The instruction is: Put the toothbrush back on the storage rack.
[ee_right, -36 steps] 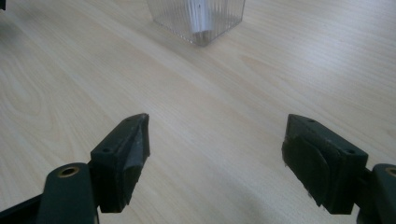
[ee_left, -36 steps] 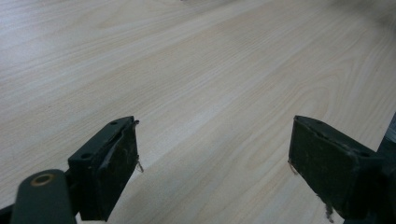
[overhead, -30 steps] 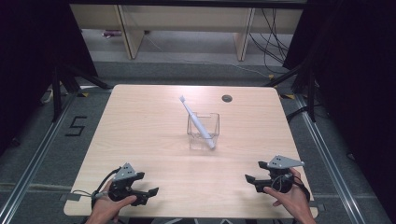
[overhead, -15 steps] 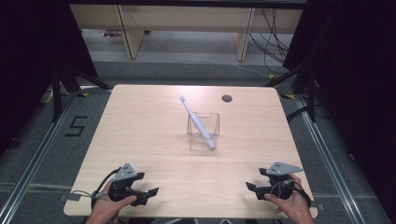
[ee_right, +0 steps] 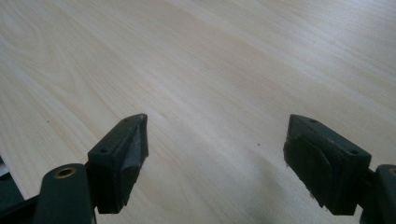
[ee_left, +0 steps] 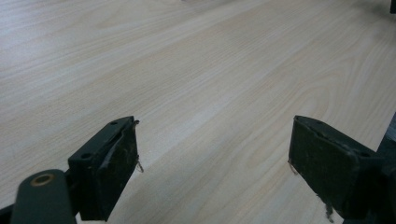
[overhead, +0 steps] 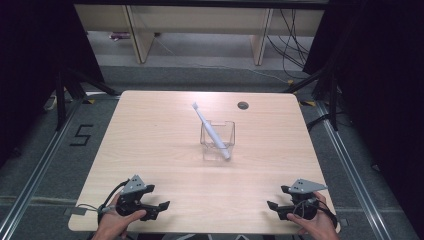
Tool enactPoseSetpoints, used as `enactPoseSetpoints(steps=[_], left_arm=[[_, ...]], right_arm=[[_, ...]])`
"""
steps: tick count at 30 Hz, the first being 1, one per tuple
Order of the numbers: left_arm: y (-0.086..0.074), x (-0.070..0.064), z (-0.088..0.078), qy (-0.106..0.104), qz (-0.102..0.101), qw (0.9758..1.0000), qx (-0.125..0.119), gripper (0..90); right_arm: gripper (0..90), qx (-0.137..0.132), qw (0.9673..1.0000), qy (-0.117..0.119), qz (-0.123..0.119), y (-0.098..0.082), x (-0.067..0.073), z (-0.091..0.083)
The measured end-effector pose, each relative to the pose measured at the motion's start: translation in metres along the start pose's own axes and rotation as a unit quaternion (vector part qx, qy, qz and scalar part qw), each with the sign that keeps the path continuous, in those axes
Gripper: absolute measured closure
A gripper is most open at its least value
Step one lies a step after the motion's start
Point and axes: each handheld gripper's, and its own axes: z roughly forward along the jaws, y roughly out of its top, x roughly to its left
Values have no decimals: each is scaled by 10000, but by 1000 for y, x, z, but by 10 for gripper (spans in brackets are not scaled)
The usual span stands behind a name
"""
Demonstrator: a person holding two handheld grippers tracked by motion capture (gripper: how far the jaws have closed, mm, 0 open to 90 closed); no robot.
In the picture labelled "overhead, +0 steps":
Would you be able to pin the metal floor rail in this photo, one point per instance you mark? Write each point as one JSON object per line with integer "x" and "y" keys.
{"x": 353, "y": 173}
{"x": 36, "y": 173}

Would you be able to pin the purple packet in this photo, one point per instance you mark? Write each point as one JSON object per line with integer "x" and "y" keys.
{"x": 119, "y": 35}

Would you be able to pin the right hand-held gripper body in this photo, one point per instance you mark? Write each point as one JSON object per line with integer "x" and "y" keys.
{"x": 305, "y": 200}

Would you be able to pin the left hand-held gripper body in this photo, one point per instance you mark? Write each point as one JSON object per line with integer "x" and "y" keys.
{"x": 130, "y": 196}

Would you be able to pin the person's left hand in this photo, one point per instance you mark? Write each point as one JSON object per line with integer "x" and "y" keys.
{"x": 113, "y": 223}

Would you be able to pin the clear plastic cup holder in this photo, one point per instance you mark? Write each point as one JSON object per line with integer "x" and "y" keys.
{"x": 226, "y": 133}

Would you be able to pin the person's right hand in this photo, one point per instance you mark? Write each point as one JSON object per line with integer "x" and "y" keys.
{"x": 320, "y": 228}

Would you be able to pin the black curtain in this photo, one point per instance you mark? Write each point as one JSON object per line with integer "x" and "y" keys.
{"x": 33, "y": 66}
{"x": 383, "y": 83}

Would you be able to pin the white electric toothbrush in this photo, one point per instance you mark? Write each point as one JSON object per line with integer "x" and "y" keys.
{"x": 213, "y": 133}

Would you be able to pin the beige wooden desk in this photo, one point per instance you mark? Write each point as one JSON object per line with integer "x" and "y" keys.
{"x": 200, "y": 20}

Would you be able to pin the black metal stand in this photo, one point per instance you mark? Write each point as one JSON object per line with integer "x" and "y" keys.
{"x": 333, "y": 100}
{"x": 60, "y": 96}

